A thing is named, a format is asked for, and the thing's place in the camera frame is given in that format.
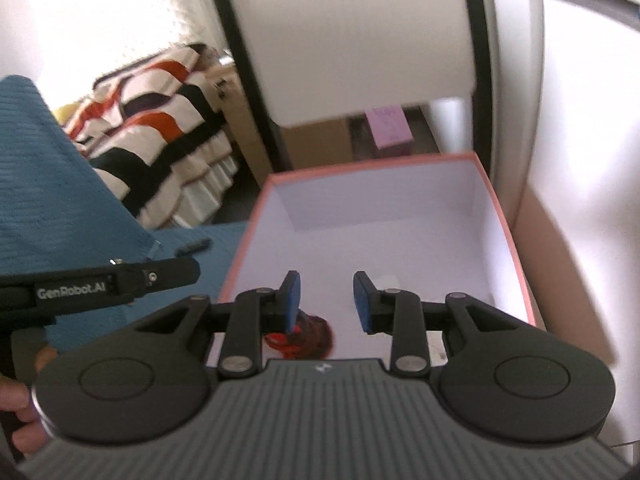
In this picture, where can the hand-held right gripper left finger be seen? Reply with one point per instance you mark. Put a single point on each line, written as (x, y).
(292, 305)

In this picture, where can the white folding chair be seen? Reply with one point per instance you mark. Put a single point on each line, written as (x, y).
(350, 35)

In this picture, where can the black stick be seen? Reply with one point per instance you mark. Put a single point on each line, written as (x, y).
(194, 246)

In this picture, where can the pink paper bag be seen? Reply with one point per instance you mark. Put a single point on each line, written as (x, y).
(390, 127)

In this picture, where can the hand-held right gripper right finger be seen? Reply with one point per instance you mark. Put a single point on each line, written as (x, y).
(361, 302)

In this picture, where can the wooden bedside cabinet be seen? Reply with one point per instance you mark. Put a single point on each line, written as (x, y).
(310, 140)

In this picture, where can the striped blanket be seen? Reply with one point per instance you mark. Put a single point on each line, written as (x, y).
(165, 125)

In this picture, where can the red figurine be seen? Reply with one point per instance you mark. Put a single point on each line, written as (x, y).
(310, 337)

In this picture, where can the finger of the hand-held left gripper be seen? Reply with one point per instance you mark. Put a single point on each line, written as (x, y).
(165, 274)

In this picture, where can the yellow pillow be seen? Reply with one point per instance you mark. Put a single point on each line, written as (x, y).
(62, 112)

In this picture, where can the person's left hand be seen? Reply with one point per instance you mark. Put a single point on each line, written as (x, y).
(20, 402)

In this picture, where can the pink cardboard box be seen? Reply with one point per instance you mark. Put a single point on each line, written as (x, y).
(400, 230)

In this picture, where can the blue textured cloth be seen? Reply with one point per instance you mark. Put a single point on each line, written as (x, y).
(45, 175)

